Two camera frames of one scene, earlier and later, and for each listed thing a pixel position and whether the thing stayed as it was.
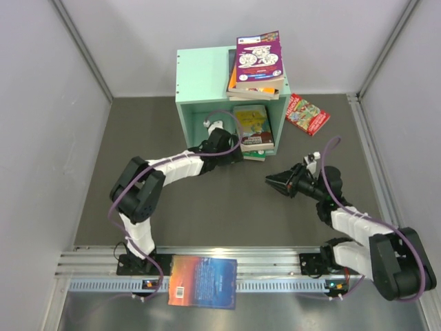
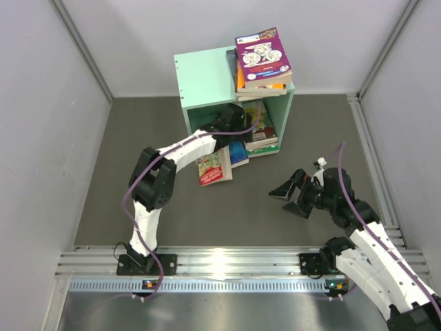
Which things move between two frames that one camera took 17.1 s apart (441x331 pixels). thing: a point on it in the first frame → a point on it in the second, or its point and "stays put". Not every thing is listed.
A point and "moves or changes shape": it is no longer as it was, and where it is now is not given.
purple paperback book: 259,63 moves or changes shape
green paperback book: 254,155 moves or changes shape
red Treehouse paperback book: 306,116 → 215,167
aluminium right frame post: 406,15 stays put
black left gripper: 233,157 → 241,136
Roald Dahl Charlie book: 232,87 → 241,85
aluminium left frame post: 84,49 stays put
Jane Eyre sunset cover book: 201,281 moves or changes shape
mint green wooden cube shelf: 201,95 stays put
